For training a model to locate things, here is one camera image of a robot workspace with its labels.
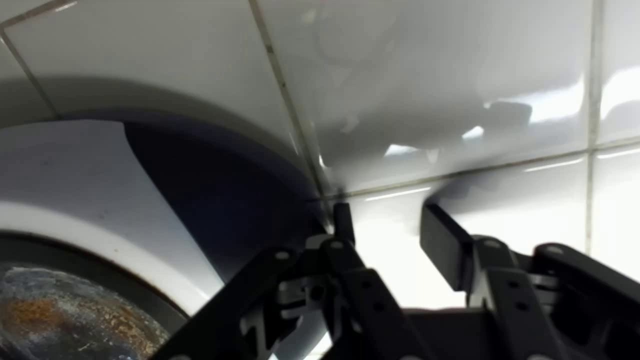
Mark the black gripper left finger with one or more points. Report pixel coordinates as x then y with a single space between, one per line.
284 290

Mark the white coffee machine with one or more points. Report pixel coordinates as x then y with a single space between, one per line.
116 230

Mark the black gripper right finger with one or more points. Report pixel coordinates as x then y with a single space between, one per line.
550 305

